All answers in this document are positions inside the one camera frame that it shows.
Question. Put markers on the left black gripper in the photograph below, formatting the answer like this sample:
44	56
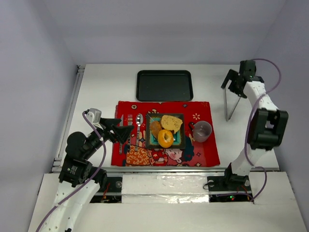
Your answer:
109	132

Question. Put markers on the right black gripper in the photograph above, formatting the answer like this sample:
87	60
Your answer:
234	83

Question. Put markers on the metal kitchen tongs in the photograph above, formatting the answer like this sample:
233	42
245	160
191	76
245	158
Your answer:
228	113

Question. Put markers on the small brown bread roll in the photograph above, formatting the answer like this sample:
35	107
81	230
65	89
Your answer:
155	128

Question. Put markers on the glazed orange donut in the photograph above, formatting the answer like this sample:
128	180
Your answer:
165	138

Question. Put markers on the toasted bread slice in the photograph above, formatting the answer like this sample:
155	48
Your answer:
171	123

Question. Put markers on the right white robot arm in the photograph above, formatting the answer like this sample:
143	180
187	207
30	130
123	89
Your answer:
266	123

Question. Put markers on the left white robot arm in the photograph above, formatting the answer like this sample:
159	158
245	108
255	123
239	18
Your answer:
79	180

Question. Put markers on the red illustrated placemat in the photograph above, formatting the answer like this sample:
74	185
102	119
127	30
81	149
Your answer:
195	154

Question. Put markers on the square teal ceramic plate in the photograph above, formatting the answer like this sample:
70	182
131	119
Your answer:
178	137

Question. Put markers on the purple grey cup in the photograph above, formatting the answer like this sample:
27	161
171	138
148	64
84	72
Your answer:
202	130

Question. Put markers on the black rectangular baking tray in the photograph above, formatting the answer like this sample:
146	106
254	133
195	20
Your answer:
164	86

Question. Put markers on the patterned handle table knife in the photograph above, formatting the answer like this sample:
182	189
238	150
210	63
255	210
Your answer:
121	124

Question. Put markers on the patterned handle fork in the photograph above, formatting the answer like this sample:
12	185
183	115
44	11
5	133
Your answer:
129	123

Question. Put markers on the patterned handle spoon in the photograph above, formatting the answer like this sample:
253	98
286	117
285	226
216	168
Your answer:
139	122

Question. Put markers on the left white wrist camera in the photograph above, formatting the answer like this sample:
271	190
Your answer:
94	115

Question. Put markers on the aluminium frame rail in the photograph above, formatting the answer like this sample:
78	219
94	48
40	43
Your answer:
102	86

